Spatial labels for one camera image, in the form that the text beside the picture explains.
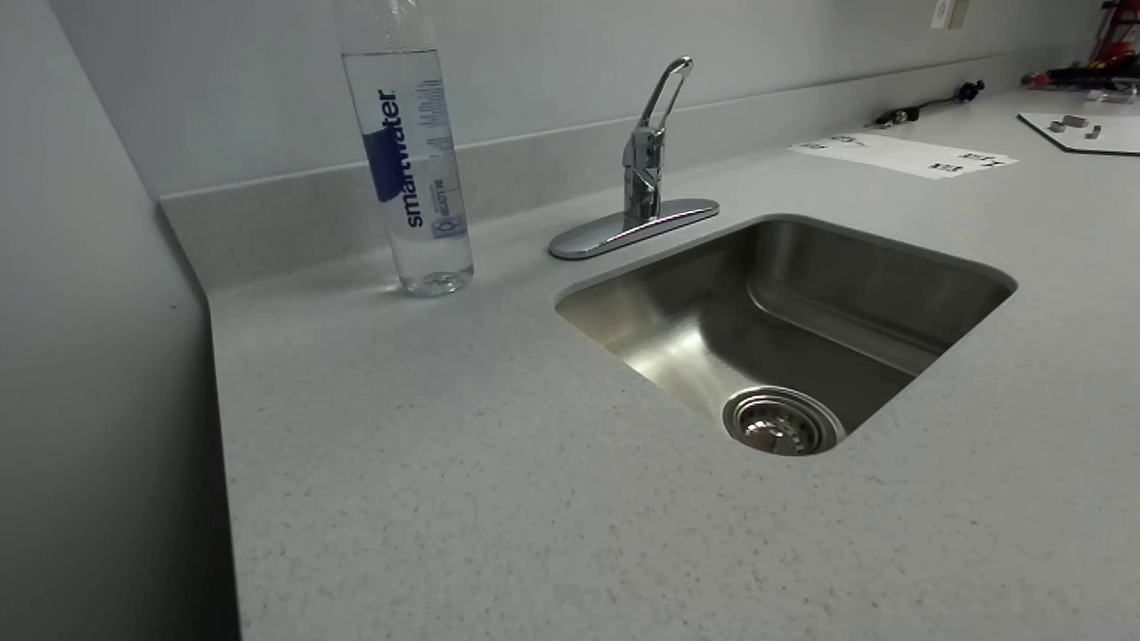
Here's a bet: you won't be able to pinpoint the clear plastic water bottle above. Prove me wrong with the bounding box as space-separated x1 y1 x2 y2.
334 0 475 298

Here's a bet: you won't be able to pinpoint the stainless steel sink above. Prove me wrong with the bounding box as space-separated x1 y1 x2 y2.
554 214 1018 457

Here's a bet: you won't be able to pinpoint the white board with metal pieces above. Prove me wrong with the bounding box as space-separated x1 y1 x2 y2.
1017 110 1140 158

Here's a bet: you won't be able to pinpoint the white printed paper sheet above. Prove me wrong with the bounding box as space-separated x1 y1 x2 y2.
789 133 1018 181

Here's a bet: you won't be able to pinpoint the chrome sink tap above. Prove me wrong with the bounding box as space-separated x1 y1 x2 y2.
549 57 721 261

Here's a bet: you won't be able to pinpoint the red and black tools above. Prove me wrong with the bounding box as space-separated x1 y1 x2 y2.
1021 0 1140 93

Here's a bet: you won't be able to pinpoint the black cable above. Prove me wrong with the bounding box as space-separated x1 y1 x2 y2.
866 80 986 129

